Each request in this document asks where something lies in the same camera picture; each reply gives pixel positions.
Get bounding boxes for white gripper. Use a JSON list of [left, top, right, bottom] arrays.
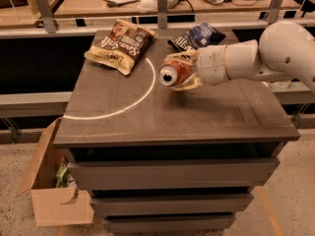
[[164, 40, 260, 91]]

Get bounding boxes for red coke can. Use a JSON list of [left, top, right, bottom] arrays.
[[158, 61, 191, 87]]

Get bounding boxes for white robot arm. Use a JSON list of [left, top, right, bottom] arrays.
[[158, 22, 315, 91]]

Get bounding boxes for blue chip bag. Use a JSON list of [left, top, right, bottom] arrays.
[[167, 23, 225, 51]]

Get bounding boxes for brown sea salt chip bag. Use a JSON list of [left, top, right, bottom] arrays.
[[85, 19, 156, 76]]

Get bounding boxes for grey drawer cabinet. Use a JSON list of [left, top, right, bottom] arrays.
[[54, 29, 298, 233]]

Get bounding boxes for green bag in box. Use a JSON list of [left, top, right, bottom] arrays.
[[55, 161, 68, 188]]

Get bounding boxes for open cardboard box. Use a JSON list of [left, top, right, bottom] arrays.
[[17, 118, 95, 227]]

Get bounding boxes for middle metal bracket post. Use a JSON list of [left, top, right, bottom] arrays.
[[157, 0, 167, 29]]

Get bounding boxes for metal bracket post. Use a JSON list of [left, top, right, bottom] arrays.
[[34, 0, 57, 33], [265, 0, 283, 25], [157, 0, 167, 29]]

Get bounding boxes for right metal bracket post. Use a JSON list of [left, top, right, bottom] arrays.
[[265, 0, 283, 25]]

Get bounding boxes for left metal bracket post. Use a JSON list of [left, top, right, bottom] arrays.
[[34, 0, 57, 33]]

